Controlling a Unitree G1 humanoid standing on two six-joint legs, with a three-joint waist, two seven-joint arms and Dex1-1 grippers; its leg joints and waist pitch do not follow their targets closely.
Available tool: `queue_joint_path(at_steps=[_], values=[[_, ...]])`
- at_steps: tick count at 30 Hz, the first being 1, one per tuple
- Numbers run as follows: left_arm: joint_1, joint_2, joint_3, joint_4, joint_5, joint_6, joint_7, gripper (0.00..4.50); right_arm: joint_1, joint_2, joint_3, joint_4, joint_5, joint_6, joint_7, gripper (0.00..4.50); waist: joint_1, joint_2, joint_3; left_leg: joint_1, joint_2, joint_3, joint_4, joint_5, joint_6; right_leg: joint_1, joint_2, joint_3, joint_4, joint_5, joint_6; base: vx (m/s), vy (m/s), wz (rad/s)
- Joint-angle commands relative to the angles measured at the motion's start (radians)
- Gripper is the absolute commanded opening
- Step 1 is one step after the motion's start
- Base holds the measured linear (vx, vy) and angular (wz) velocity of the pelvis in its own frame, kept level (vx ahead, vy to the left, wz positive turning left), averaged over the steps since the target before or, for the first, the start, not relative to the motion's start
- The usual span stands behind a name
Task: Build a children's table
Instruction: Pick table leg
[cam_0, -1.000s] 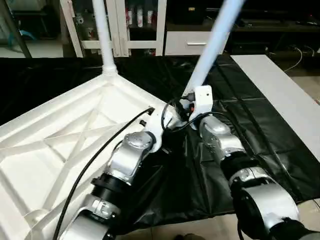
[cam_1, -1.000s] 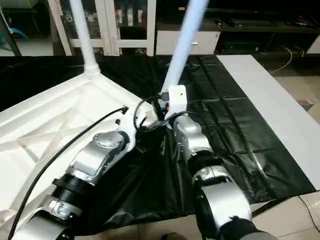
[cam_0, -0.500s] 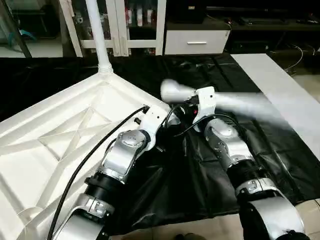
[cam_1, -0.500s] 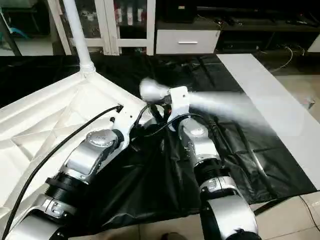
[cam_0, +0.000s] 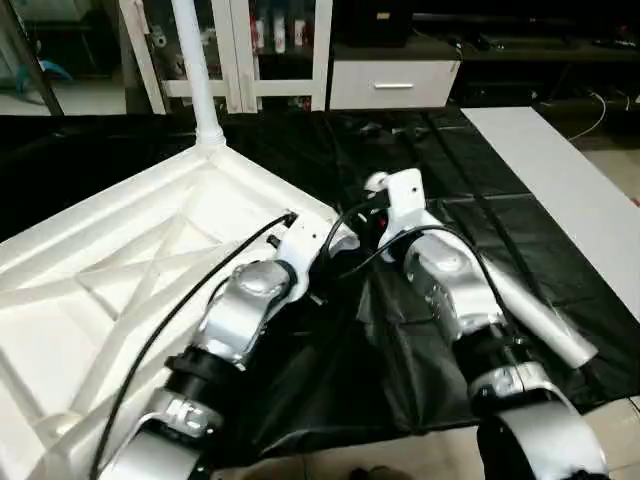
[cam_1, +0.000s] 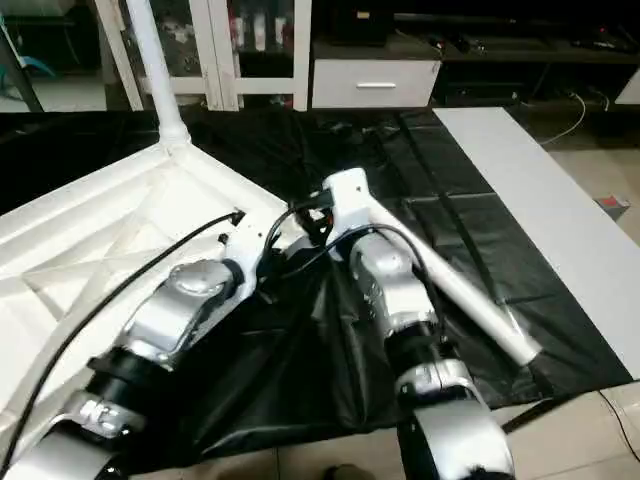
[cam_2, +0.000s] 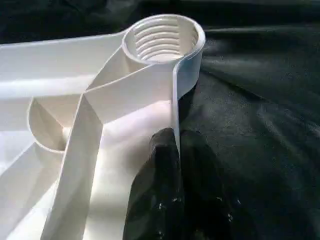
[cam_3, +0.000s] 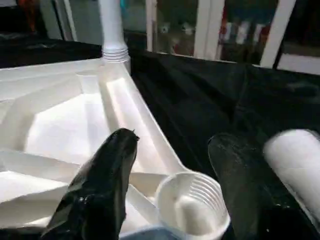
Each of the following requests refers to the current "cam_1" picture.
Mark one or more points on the white plastic table top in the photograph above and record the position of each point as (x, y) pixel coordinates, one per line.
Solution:
(90, 230)

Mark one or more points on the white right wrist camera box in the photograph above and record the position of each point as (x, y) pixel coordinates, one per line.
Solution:
(348, 200)

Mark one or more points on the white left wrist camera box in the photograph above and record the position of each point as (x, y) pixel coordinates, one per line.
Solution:
(245, 245)

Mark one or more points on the dark wooden TV bench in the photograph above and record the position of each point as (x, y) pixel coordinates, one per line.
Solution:
(530, 70)

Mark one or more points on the white plastic table leg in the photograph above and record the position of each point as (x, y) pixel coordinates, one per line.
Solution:
(470, 300)
(155, 70)

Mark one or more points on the white flat panel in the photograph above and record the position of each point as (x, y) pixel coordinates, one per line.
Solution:
(550, 220)

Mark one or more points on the white glass-door cabinet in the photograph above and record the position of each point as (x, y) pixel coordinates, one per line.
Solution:
(230, 50)

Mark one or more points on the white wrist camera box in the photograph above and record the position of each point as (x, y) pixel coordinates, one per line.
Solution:
(348, 200)
(245, 245)

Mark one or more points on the blue metal stand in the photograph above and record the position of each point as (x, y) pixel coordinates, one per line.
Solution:
(30, 68)

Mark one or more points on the black work mat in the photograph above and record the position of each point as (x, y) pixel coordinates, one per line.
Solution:
(400, 150)

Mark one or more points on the white drawer unit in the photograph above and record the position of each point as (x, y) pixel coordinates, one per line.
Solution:
(375, 83)

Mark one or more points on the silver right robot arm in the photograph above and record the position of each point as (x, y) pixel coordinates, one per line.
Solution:
(400, 300)

